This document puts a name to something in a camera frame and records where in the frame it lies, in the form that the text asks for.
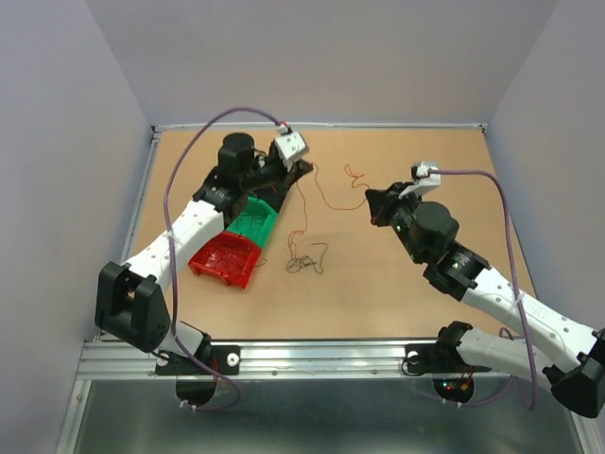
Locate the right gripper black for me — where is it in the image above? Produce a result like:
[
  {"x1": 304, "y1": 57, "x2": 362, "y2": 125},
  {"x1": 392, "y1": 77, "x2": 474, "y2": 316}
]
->
[{"x1": 364, "y1": 182, "x2": 425, "y2": 265}]

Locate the thin orange cable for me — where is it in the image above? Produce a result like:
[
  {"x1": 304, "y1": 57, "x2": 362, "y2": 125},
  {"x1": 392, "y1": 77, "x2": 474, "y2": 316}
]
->
[{"x1": 297, "y1": 163, "x2": 372, "y2": 237}]

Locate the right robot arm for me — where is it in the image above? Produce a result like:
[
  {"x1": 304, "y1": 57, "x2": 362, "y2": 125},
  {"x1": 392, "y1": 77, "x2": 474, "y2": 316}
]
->
[{"x1": 365, "y1": 182, "x2": 604, "y2": 418}]

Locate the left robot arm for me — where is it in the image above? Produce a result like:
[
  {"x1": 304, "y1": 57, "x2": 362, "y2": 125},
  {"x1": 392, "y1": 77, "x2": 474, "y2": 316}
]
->
[{"x1": 95, "y1": 130, "x2": 312, "y2": 373}]

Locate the black plastic bin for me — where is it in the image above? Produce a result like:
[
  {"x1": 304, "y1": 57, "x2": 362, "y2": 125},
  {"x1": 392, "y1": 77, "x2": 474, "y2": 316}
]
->
[{"x1": 249, "y1": 160, "x2": 313, "y2": 213}]

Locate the green plastic bin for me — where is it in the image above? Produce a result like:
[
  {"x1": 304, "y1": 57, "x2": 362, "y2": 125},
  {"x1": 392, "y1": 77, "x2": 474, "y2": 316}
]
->
[{"x1": 226, "y1": 197, "x2": 278, "y2": 249}]

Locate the red plastic bin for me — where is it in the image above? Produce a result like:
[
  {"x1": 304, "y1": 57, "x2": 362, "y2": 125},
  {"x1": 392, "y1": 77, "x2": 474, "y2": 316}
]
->
[{"x1": 188, "y1": 231, "x2": 262, "y2": 289}]

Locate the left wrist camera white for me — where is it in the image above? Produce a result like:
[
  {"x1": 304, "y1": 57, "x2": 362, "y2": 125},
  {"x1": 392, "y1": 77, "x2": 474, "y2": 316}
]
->
[{"x1": 273, "y1": 122, "x2": 309, "y2": 171}]

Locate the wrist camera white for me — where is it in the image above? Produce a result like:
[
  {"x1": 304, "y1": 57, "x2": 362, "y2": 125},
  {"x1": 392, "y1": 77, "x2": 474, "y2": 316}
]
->
[
  {"x1": 398, "y1": 161, "x2": 441, "y2": 200},
  {"x1": 273, "y1": 122, "x2": 309, "y2": 171}
]

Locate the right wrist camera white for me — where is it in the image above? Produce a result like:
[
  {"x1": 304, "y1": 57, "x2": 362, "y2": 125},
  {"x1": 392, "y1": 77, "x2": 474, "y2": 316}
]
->
[{"x1": 398, "y1": 161, "x2": 441, "y2": 200}]

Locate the aluminium mounting rail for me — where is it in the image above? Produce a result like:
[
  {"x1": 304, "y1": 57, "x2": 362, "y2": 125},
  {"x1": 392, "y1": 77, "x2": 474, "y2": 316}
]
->
[{"x1": 76, "y1": 335, "x2": 529, "y2": 382}]

